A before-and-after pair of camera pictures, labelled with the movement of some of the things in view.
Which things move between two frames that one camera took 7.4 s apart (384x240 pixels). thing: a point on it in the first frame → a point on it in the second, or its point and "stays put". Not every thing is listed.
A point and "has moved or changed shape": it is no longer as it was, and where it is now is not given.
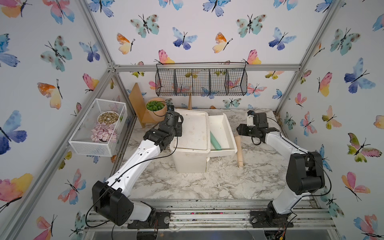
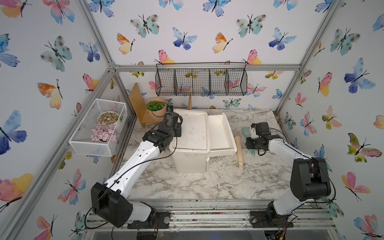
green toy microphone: [214, 142] has moved or changed shape
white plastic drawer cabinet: [191, 149] stays put
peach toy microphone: [239, 150] stays put
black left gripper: [178, 127] stays put
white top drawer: [221, 131] stays put
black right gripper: [242, 129] → [248, 142]
